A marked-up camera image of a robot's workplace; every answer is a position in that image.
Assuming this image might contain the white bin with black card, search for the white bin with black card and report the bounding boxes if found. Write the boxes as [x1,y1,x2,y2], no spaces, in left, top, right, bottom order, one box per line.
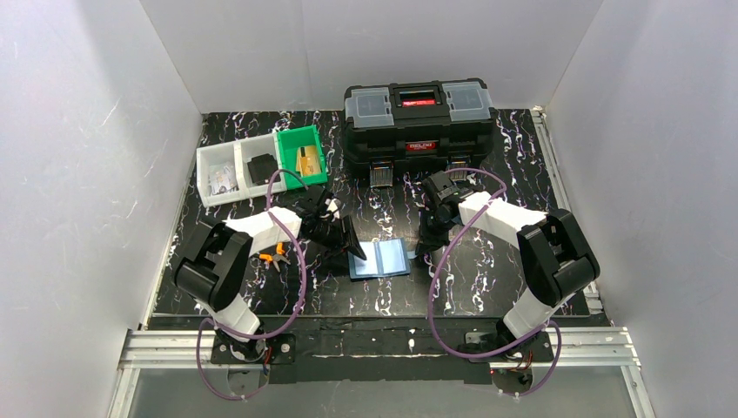
[234,133,282,199]

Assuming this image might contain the white bin with patterned cards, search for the white bin with patterned cards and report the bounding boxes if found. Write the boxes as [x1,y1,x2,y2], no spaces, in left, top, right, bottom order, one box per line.
[196,143,244,207]

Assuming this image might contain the black toolbox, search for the black toolbox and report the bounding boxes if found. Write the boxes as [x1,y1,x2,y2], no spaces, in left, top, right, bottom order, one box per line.
[342,78,501,187]

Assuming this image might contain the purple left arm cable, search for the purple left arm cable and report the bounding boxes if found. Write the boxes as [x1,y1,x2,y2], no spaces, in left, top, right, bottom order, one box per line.
[196,168,311,402]

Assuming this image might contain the black card in white bin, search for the black card in white bin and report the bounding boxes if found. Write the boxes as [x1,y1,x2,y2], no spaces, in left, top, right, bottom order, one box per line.
[246,153,278,185]

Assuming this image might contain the patterned cards in white bin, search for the patterned cards in white bin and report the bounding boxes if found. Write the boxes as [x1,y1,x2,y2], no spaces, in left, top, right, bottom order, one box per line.
[208,162,238,195]

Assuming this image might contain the green plastic bin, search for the green plastic bin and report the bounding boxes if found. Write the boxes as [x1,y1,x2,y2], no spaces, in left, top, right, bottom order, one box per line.
[277,125,328,185]

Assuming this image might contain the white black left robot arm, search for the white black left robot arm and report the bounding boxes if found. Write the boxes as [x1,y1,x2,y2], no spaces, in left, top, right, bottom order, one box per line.
[172,185,367,362]

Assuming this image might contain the yellow black handled pliers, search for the yellow black handled pliers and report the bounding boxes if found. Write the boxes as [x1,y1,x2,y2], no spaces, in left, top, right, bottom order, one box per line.
[258,242,291,273]

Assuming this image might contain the blue leather card holder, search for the blue leather card holder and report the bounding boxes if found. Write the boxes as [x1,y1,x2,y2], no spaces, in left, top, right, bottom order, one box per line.
[348,238,414,281]

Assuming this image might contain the gold card in green bin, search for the gold card in green bin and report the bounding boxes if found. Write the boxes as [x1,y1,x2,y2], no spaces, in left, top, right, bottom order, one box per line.
[296,145,323,177]

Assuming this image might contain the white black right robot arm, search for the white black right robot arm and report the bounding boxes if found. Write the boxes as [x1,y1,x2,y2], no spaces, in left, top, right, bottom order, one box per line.
[416,169,600,360]

